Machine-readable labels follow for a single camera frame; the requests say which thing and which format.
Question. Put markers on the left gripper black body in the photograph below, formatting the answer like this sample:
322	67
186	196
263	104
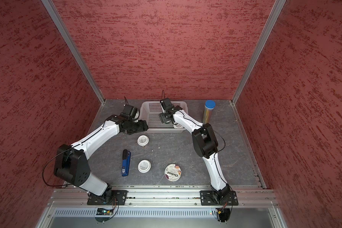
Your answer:
131	127

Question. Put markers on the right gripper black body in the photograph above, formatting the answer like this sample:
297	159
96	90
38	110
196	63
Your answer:
167	116

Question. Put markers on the yogurt cup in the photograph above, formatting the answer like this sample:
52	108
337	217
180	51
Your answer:
177	126
144	166
143	140

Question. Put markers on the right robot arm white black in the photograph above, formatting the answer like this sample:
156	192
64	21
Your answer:
205	145

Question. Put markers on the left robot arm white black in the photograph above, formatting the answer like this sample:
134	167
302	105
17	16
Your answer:
71	162

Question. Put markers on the white plastic perforated basket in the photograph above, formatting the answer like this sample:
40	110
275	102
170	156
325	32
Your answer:
149	112

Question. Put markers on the wide Chobani yogurt tub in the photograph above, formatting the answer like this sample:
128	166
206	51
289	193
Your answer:
172	172

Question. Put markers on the blue black stapler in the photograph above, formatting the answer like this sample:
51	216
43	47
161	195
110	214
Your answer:
126	157

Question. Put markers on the blue-capped tube of sticks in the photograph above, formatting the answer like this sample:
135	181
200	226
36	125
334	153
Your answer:
208	108

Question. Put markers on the white vented strip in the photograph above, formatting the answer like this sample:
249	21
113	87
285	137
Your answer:
138	213

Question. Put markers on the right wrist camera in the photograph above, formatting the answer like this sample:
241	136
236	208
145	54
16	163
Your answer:
167	105

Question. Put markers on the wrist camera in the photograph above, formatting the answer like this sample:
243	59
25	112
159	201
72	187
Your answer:
167	105
130	112

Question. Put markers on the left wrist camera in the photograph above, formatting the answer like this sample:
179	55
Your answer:
130	112

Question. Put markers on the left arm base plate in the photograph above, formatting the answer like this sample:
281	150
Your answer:
116	197

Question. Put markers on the left controller board with wires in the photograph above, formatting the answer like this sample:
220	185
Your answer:
104	211

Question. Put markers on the controller board with wires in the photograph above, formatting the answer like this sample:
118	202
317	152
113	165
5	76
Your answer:
104	211
223	215

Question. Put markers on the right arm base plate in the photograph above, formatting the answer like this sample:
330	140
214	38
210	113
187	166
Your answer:
211	198

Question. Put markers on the aluminium front rail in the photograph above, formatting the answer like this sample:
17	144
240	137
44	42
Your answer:
167	197

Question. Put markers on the right controller board with wires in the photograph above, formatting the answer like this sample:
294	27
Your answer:
223	215

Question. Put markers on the left aluminium corner post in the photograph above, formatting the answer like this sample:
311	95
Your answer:
56	18

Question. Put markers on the aluminium corner post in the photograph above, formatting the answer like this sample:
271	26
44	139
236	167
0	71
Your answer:
56	18
272	18

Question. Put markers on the right aluminium corner post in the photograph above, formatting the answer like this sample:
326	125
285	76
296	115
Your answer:
272	18

